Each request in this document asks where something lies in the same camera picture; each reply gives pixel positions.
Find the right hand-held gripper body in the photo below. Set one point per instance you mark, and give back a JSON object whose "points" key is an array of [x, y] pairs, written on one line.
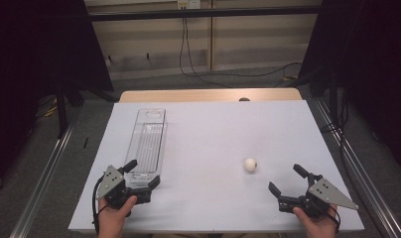
{"points": [[324, 191]]}

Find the small black floor piece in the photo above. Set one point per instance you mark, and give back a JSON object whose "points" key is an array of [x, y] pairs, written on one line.
{"points": [[86, 142]]}

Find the white table board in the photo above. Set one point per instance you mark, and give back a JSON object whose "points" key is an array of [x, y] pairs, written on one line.
{"points": [[215, 139]]}

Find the clear plastic egg tray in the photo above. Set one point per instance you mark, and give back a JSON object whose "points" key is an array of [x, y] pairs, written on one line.
{"points": [[149, 142]]}

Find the white wall socket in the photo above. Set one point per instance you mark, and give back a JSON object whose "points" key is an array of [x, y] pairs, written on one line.
{"points": [[188, 4]]}

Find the dark round table grommet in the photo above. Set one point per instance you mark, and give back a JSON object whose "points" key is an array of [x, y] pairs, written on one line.
{"points": [[244, 99]]}

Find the person's left hand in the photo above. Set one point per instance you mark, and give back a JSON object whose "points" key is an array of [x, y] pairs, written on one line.
{"points": [[112, 221]]}

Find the black horizontal bar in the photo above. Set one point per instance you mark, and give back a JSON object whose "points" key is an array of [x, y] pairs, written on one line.
{"points": [[205, 13]]}

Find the metal floor rail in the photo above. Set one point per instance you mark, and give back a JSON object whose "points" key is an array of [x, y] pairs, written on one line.
{"points": [[39, 188], [360, 172]]}

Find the black curtain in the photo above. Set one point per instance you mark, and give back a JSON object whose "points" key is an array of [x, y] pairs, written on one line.
{"points": [[374, 66], [29, 66]]}

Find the wooden table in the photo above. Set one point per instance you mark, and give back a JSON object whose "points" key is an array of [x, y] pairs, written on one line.
{"points": [[188, 95]]}

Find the white egg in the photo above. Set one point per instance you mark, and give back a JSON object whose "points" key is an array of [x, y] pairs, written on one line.
{"points": [[250, 164]]}

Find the person's right hand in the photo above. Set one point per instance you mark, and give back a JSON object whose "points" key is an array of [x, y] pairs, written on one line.
{"points": [[321, 228]]}

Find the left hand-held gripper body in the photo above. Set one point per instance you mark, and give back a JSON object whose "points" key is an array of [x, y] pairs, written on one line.
{"points": [[113, 185]]}

